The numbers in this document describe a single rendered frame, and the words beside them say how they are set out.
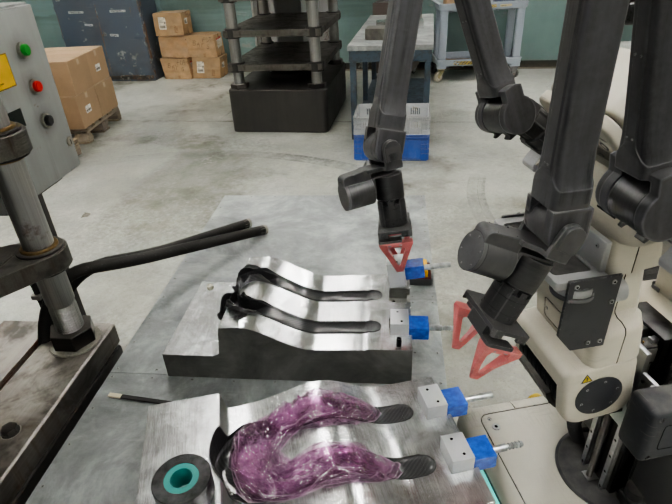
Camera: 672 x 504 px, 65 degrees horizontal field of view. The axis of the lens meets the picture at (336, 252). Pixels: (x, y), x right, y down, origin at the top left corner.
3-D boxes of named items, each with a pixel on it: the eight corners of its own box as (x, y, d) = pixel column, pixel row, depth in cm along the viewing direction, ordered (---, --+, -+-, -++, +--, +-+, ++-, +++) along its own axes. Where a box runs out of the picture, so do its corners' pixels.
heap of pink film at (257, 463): (376, 399, 93) (376, 367, 89) (408, 487, 78) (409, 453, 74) (228, 428, 89) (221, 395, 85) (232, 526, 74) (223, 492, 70)
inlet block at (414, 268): (450, 270, 112) (448, 247, 110) (452, 281, 108) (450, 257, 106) (389, 277, 114) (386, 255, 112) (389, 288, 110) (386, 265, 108)
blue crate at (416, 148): (428, 144, 451) (429, 119, 440) (428, 162, 416) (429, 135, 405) (358, 143, 461) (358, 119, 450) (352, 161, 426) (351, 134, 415)
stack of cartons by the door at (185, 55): (230, 73, 734) (221, 8, 691) (222, 78, 707) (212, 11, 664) (173, 74, 748) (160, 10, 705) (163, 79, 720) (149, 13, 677)
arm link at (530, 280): (565, 264, 71) (543, 244, 76) (526, 250, 69) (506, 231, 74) (538, 304, 74) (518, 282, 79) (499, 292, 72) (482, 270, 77)
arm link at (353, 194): (400, 138, 97) (381, 135, 104) (342, 152, 94) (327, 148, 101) (409, 200, 101) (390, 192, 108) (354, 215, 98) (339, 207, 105)
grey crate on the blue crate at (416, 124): (430, 120, 440) (430, 102, 432) (429, 136, 406) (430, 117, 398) (358, 120, 450) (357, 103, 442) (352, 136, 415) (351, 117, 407)
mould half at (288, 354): (408, 305, 125) (409, 257, 118) (411, 385, 103) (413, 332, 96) (206, 301, 131) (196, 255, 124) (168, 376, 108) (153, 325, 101)
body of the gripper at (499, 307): (488, 339, 73) (516, 297, 70) (459, 297, 81) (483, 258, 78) (524, 348, 75) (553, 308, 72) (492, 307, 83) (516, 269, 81)
